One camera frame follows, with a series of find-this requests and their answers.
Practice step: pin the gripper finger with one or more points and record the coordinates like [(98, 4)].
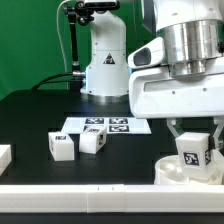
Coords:
[(217, 137)]

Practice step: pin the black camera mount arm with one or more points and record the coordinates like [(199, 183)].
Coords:
[(78, 13)]

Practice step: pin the white front fence bar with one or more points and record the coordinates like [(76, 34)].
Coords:
[(111, 198)]

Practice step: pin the white left fence piece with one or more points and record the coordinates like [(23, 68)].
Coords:
[(5, 157)]

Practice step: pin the white round stool seat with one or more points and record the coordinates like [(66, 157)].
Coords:
[(168, 172)]

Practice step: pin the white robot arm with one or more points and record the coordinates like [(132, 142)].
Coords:
[(181, 72)]

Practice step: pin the white marker base sheet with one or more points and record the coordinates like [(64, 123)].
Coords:
[(114, 125)]

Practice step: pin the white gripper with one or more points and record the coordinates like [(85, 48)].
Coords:
[(153, 93)]

